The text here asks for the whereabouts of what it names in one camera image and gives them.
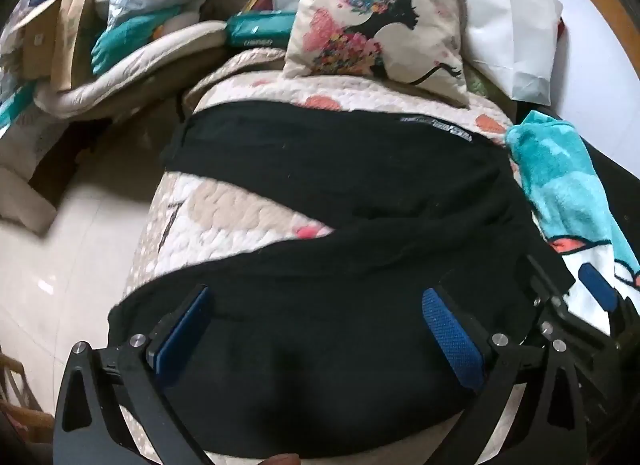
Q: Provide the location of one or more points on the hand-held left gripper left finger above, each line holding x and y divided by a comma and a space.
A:
182, 330

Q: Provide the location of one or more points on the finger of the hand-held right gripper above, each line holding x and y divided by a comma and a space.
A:
597, 287
550, 280

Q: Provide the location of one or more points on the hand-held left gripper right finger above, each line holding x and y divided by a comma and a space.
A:
452, 340

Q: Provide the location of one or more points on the black pants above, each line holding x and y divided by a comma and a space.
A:
350, 170

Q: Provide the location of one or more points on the teal printed towel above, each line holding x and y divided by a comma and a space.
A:
565, 185

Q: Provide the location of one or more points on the quilted heart print bedspread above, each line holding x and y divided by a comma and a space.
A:
235, 205

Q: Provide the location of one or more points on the wooden chair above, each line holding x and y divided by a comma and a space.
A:
20, 395

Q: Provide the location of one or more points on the flat beige box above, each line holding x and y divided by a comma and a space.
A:
25, 200

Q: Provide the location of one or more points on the beige folded cushion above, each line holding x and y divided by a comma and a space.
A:
150, 60

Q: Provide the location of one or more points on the teal cloth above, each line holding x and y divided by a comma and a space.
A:
120, 40

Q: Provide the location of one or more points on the floral figure print pillow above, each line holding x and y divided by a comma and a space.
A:
350, 60

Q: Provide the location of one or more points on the teal plastic packet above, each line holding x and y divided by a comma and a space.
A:
260, 30

